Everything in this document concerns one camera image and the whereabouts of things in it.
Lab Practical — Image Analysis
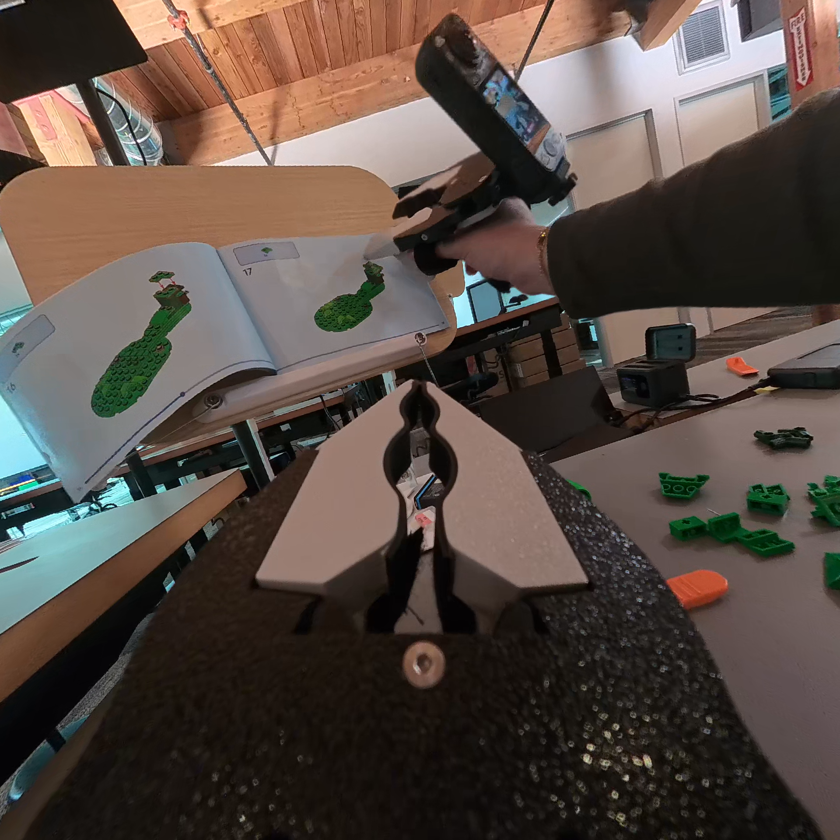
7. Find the red and white sign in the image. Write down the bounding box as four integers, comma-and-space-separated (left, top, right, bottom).
787, 7, 815, 93

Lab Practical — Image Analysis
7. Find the white wall vent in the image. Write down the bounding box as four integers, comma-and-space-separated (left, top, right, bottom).
675, 0, 731, 73

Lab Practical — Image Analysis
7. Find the grey charger case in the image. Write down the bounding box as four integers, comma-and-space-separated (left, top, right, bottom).
645, 323, 698, 362

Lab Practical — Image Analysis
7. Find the black charger box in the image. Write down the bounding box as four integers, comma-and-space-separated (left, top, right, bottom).
616, 360, 691, 406

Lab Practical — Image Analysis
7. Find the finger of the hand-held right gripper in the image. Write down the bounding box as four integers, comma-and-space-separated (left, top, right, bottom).
394, 155, 503, 221
363, 209, 460, 262

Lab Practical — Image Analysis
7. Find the grey table with wooden edge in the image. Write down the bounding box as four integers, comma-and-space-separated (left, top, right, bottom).
0, 469, 248, 703

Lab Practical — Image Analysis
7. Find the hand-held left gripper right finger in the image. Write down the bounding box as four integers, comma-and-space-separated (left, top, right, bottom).
423, 381, 589, 634

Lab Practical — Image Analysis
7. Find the black power bank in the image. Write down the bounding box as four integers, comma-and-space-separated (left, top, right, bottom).
766, 343, 840, 389

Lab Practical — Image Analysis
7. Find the cluster of dark green bricks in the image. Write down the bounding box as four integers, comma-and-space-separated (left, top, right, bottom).
753, 427, 815, 450

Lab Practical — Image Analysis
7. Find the stack of cardboard boxes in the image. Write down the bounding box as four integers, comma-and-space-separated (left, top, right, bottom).
505, 325, 581, 388

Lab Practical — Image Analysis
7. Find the pile of loose green bricks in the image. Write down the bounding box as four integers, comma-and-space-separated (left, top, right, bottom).
658, 471, 840, 590

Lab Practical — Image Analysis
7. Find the black cable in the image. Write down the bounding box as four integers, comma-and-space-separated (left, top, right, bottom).
630, 381, 782, 427

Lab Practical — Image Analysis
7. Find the dark panel board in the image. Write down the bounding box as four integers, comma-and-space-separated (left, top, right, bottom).
472, 366, 631, 454

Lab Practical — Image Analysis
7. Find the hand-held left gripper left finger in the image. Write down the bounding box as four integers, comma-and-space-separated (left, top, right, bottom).
255, 379, 421, 634

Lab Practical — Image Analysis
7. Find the brick instruction booklet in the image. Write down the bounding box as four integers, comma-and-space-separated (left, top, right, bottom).
0, 241, 450, 500

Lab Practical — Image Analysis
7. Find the person's right forearm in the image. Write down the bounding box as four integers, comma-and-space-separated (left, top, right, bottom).
546, 88, 840, 321

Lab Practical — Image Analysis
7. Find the person's right hand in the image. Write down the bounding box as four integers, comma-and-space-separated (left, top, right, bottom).
436, 199, 553, 298

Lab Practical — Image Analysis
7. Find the silver ventilation duct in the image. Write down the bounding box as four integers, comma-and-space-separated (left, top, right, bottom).
92, 75, 165, 165

